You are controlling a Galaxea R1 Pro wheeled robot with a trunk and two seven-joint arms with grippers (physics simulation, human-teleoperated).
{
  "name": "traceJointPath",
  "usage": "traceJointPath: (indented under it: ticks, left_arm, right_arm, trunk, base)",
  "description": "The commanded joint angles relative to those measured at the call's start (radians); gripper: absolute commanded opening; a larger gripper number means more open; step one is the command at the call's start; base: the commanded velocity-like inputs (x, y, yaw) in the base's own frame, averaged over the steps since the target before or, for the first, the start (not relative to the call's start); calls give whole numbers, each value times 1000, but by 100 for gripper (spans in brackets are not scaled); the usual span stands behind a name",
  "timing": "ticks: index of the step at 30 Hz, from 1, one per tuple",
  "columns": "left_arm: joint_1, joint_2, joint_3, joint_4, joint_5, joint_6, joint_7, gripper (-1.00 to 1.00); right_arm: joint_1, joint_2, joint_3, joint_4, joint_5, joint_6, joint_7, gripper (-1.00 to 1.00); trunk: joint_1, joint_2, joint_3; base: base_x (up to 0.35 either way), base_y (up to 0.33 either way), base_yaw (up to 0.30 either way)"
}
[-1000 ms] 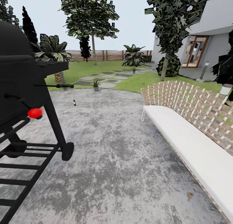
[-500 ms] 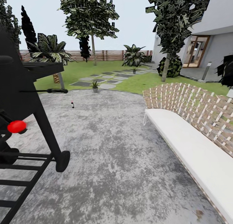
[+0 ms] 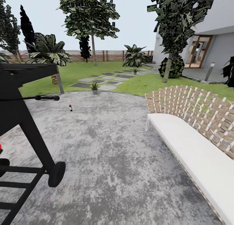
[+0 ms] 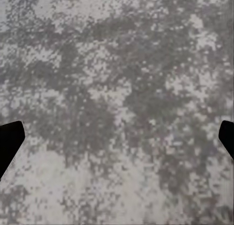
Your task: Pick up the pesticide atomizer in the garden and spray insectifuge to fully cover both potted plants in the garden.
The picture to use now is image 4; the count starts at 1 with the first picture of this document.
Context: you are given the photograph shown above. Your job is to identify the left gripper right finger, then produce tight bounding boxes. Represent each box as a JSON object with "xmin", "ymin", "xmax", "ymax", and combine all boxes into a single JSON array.
[{"xmin": 218, "ymin": 120, "xmax": 234, "ymax": 159}]

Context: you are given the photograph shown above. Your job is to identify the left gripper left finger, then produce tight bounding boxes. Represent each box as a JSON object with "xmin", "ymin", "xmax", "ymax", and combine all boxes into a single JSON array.
[{"xmin": 0, "ymin": 121, "xmax": 25, "ymax": 179}]

